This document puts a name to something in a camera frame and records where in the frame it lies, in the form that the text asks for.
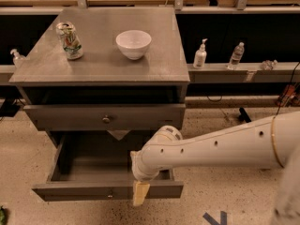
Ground clear plastic water bottle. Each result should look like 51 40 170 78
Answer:
227 42 245 70

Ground white lotion pump bottle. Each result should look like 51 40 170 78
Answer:
193 38 207 68

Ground crushed soda can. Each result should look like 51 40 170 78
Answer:
56 22 83 60

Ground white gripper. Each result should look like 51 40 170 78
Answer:
130 151 159 206

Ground orange power strip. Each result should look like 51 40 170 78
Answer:
276 84 300 107

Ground white ceramic bowl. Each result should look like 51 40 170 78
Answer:
115 30 152 60

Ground grey drawer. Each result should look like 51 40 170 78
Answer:
31 131 185 203
24 104 186 131

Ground grey top drawer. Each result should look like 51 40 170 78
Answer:
24 104 186 131

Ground grey drawer cabinet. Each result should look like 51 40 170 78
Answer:
10 7 189 147

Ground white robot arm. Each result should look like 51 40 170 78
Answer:
130 112 300 225

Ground clear pump bottle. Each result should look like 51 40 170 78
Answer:
10 49 25 68

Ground black stand base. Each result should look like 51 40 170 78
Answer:
239 108 251 123

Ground crumpled clear plastic wrapper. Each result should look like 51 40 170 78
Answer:
261 60 278 70

